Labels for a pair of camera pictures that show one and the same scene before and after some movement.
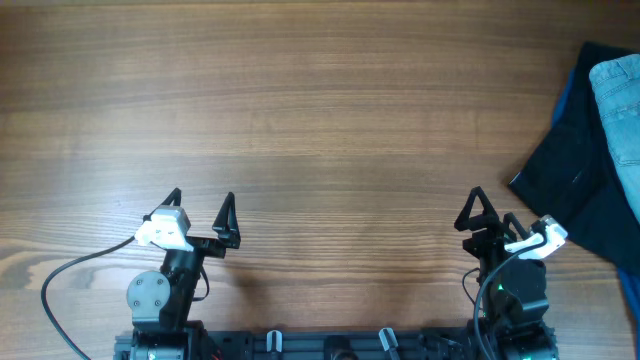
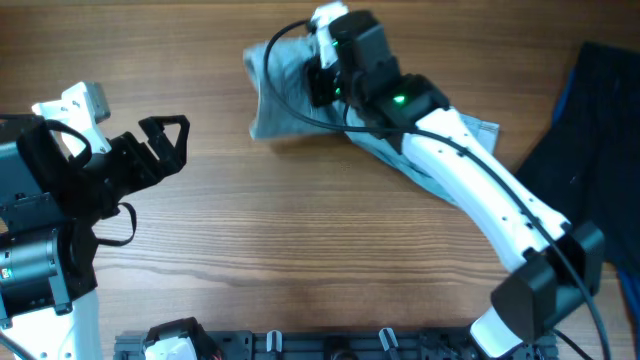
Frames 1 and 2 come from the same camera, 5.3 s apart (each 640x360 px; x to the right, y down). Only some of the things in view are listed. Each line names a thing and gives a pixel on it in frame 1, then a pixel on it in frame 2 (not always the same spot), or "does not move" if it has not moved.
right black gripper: [496, 235] -> [314, 77]
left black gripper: [224, 225] -> [172, 157]
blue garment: [630, 282] does not move
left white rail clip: [274, 341] does not move
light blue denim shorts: [616, 87] -> [281, 108]
